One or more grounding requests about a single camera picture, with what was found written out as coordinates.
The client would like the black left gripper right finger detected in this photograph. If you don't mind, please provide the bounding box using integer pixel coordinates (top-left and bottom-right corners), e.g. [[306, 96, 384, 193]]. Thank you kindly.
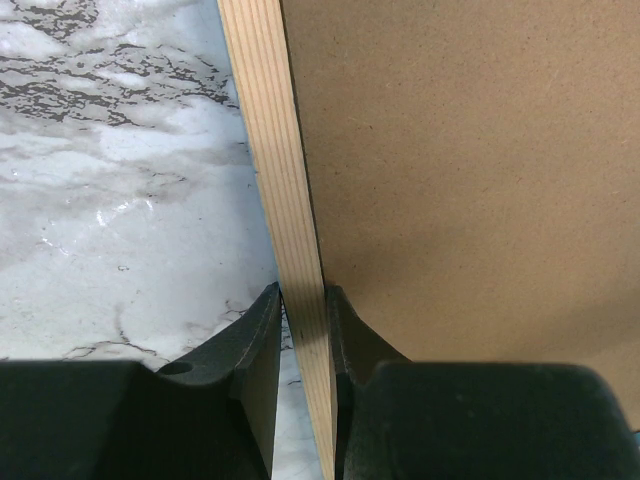
[[326, 286, 639, 479]]

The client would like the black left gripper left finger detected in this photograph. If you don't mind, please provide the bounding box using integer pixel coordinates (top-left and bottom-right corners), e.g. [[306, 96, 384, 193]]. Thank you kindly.
[[1, 284, 281, 479]]

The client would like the blue picture frame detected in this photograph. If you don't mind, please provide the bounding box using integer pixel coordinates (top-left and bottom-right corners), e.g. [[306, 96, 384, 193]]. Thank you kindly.
[[218, 1, 335, 479]]

